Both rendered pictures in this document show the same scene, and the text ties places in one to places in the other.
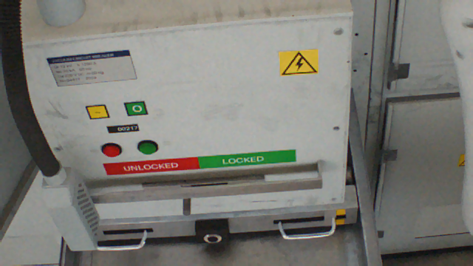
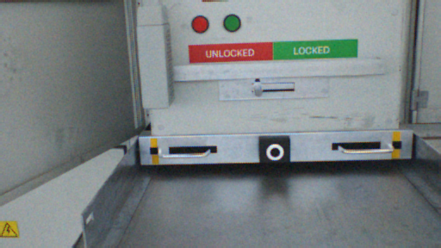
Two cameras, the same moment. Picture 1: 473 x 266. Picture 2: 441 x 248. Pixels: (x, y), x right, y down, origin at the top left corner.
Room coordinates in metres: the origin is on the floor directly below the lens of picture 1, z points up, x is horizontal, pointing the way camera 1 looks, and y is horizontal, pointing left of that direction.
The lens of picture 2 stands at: (-0.19, 0.20, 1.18)
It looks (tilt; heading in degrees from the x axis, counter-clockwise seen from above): 15 degrees down; 359
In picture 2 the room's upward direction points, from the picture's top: 2 degrees counter-clockwise
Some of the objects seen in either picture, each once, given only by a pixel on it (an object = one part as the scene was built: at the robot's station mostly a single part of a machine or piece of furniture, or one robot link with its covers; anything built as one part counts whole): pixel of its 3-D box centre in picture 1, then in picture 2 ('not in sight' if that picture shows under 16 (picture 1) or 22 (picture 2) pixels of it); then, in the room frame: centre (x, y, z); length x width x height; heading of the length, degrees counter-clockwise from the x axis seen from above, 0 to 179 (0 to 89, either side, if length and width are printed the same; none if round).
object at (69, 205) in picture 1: (72, 205); (156, 56); (0.63, 0.29, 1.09); 0.08 x 0.05 x 0.17; 175
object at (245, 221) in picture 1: (212, 215); (273, 144); (0.70, 0.07, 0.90); 0.54 x 0.05 x 0.06; 85
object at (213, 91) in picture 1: (193, 141); (272, 16); (0.68, 0.07, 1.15); 0.48 x 0.01 x 0.48; 85
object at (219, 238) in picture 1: (212, 233); (274, 150); (0.66, 0.07, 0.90); 0.06 x 0.03 x 0.05; 85
